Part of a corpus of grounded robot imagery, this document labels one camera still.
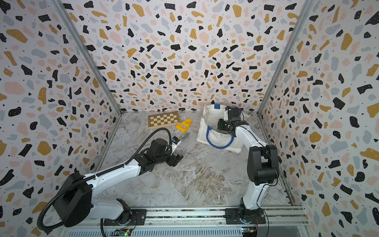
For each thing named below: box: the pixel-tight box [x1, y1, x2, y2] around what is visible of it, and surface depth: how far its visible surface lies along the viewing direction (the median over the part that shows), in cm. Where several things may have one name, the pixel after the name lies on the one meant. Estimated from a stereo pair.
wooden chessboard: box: [148, 111, 181, 129], surface depth 115 cm
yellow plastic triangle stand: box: [175, 118, 193, 133], surface depth 115 cm
